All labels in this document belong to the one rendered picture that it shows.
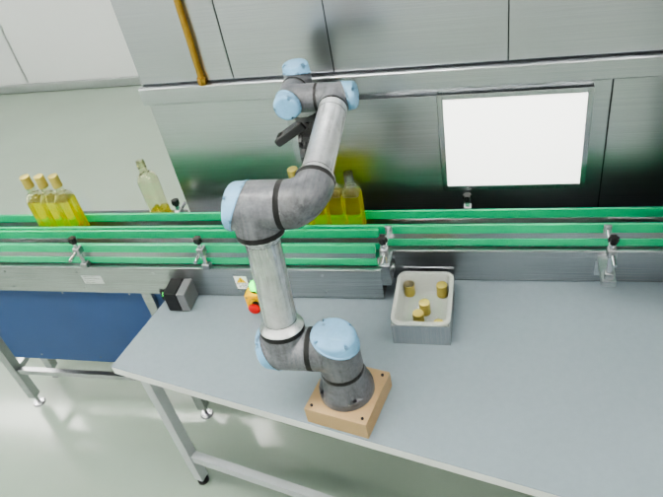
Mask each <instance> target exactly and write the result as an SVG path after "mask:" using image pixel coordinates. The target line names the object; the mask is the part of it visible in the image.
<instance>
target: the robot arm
mask: <svg viewBox="0 0 663 497"><path fill-rule="evenodd" d="M282 72H283V73H282V75H283V77H284V80H283V82H282V85H281V87H280V89H279V91H278V92H277V93H276V95H275V99H274V102H273V109H274V111H275V113H276V114H277V115H278V116H279V117H280V118H282V119H285V120H292V119H294V120H295V122H294V123H292V124H291V125H289V126H288V127H287V128H285V129H284V130H282V131H281V132H279V133H278V134H277V136H276V139H275V141H274V143H275V144H276V145H277V146H278V147H281V146H282V145H284V144H285V143H287V142H288V141H290V140H291V139H292V138H294V137H295V136H297V135H298V147H299V150H300V157H301V161H302V164H303V165H302V167H300V168H299V169H298V170H297V171H296V173H295V177H292V178H280V179H246V180H237V181H233V182H231V183H230V184H229V185H228V186H227V188H226V189H225V192H224V195H223V198H222V204H221V220H222V224H223V227H224V228H225V229H226V230H227V231H230V232H233V231H235V234H236V238H237V241H238V242H239V243H240V244H241V245H243V246H245V247H246V251H247V255H248V259H249V263H250V267H251V271H252V275H253V278H254V283H255V287H256V291H257V295H258V302H259V306H260V310H261V315H262V319H263V321H262V323H261V324H260V326H259V329H258V331H257V333H256V339H255V345H256V347H255V349H256V354H257V357H258V361H259V362H260V364H261V365H262V366H263V367H265V368H266V369H269V370H275V371H283V370H284V371H307V372H321V379H320V384H319V391H320V395H321V398H322V401H323V402H324V404H325V405H326V406H327V407H329V408H330V409H332V410H335V411H340V412H348V411H353V410H356V409H359V408H361V407H362V406H364V405H365V404H366V403H368V402H369V400H370V399H371V398H372V396H373V394H374V391H375V383H374V379H373V376H372V374H371V372H370V371H369V370H368V369H367V368H366V366H365V365H364V364H363V359H362V354H361V350H360V341H359V338H358V336H357V333H356V331H355V329H354V327H353V326H352V325H351V324H350V323H349V322H348V321H346V320H344V319H338V318H328V319H323V321H318V322H317V323H316V324H315V325H314V326H305V325H304V320H303V318H302V317H301V316H300V315H299V314H297V313H296V310H295V306H294V301H293V296H292V291H291V287H290V282H289V277H288V272H287V267H286V263H285V258H284V253H283V248H282V244H281V240H280V238H281V237H282V236H283V235H284V233H285V230H294V229H299V228H301V227H303V226H305V225H307V224H309V223H310V222H312V221H313V220H314V219H315V218H317V217H318V216H319V215H320V213H321V212H322V211H323V210H324V209H325V207H326V206H327V205H328V203H329V201H330V200H331V198H332V194H333V190H334V186H335V177H334V175H333V170H334V166H335V161H336V157H337V153H338V148H339V144H340V139H341V135H342V131H343V126H344V123H345V118H346V114H347V110H351V109H356V108H357V107H358V104H359V92H358V87H357V84H356V83H355V82H354V81H342V80H340V81H334V82H321V83H313V81H312V76H311V71H310V67H309V63H308V61H307V60H305V59H303V58H294V59H290V60H288V61H286V62H285V63H284V64H283V65H282Z"/></svg>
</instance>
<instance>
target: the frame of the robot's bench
mask: <svg viewBox="0 0 663 497"><path fill-rule="evenodd" d="M140 382H141V381H140ZM141 384H142V386H143V387H144V389H145V390H146V392H147V393H148V395H149V397H150V399H151V401H152V402H153V404H154V406H155V408H156V410H157V411H158V413H159V415H160V417H161V419H162V420H163V422H164V424H165V426H166V428H167V429H168V431H169V433H170V435H171V437H172V438H173V440H174V442H175V444H176V446H177V447H178V449H179V451H180V453H181V455H182V456H183V458H184V461H185V463H186V464H187V466H188V468H189V470H190V472H191V473H192V475H193V477H194V479H197V481H198V483H199V484H200V485H205V484H206V483H207V482H208V481H209V477H208V475H207V474H208V472H207V470H206V468H205V467H209V468H212V469H215V470H218V471H221V472H224V473H227V474H230V475H233V476H236V477H239V478H241V479H244V480H246V481H249V482H252V483H255V484H258V485H261V486H264V487H267V488H270V489H273V490H275V491H278V492H281V493H284V494H287V495H290V496H293V497H333V496H330V495H328V494H325V493H322V492H319V491H316V490H313V489H310V488H307V487H304V486H301V485H298V484H295V483H292V482H289V481H286V480H283V479H280V478H277V477H274V476H271V475H268V474H265V473H262V472H259V471H256V470H253V469H250V468H247V467H244V466H241V465H238V464H235V463H232V462H229V461H224V460H221V459H218V458H215V457H212V456H210V455H207V454H204V453H201V452H198V451H197V450H196V449H195V447H194V446H193V444H192V442H191V440H190V438H189V436H188V434H187V432H186V430H185V428H184V426H183V424H182V422H181V420H180V418H179V417H178V415H177V413H176V411H175V410H174V408H173V406H172V404H171V402H170V400H169V398H168V396H167V394H166V392H165V391H164V389H163V388H162V387H158V386H155V385H151V384H148V383H145V382H141Z"/></svg>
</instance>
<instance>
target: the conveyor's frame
mask: <svg viewBox="0 0 663 497"><path fill-rule="evenodd" d="M389 249H393V250H394V256H395V264H396V268H395V272H394V278H398V276H399V274H400V273H402V272H404V269H403V267H454V279H483V280H554V281H600V276H599V275H594V270H595V262H596V261H597V258H598V256H607V248H600V246H599V247H598V248H560V247H559V246H558V248H525V247H520V246H519V247H508V246H506V247H495V246H493V247H457V246H455V247H409V246H407V247H397V246H395V247H389ZM616 262H617V267H616V268H615V273H616V279H617V281H625V282H663V248H628V247H627V246H626V248H618V256H617V258H616ZM91 265H93V266H92V268H82V267H81V265H80V264H76V263H0V290H11V291H55V292H101V293H141V294H160V292H159V290H160V289H165V288H166V287H167V285H168V284H169V282H170V280H171V278H182V279H192V281H193V284H194V286H195V288H196V291H197V293H198V295H236V296H245V293H246V291H247V289H248V286H249V284H250V282H251V281H252V280H254V278H253V275H252V271H251V267H250V266H249V265H212V266H214V269H210V270H203V269H202V266H201V265H178V264H91ZM286 267H287V272H288V277H289V282H290V287H291V291H292V296H293V297H326V298H347V299H354V298H371V299H385V295H386V289H387V285H383V283H382V276H381V270H380V268H381V266H369V265H368V266H357V265H356V266H288V265H287V266H286Z"/></svg>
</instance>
